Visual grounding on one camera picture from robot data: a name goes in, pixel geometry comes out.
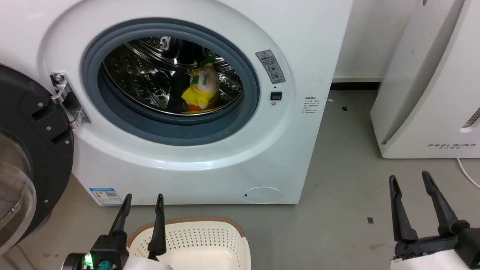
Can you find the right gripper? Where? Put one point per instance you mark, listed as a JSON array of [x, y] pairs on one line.
[[431, 255]]

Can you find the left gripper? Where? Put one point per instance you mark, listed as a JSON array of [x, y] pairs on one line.
[[110, 251]]

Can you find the white perforated laundry basket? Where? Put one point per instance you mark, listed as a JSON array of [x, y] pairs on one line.
[[202, 240]]

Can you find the black round washing machine door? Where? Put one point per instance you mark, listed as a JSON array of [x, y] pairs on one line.
[[47, 150]]

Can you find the yellow plush toy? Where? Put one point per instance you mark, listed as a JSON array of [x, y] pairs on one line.
[[204, 85]]

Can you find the white front-load washing machine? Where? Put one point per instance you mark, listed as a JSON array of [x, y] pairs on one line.
[[307, 45]]

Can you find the blue energy label sticker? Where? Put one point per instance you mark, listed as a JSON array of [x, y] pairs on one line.
[[106, 196]]

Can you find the grey rubber door gasket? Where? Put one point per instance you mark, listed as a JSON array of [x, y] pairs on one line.
[[131, 125]]

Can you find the white Feelbird appliance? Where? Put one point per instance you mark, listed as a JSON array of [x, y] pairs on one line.
[[431, 93]]

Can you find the oval white filter cover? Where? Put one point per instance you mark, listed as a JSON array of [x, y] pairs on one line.
[[262, 195]]

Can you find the chrome door hinge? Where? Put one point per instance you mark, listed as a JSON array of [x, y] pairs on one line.
[[69, 99]]

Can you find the black baseboard strip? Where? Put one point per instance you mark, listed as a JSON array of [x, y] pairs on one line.
[[354, 86]]

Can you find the stainless steel washer drum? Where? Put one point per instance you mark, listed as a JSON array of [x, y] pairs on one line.
[[135, 75]]

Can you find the grey warning sticker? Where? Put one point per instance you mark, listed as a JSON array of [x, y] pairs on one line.
[[270, 66]]

